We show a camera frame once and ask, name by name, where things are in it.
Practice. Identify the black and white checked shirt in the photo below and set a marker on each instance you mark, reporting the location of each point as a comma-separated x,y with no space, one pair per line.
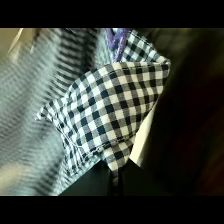
110,100

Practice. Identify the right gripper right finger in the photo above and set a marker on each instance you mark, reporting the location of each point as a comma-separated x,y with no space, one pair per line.
136,180

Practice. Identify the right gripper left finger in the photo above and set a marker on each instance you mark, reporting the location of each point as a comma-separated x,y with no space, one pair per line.
96,181

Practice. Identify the purple clothes hanger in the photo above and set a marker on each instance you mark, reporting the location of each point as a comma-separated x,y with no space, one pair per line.
117,41

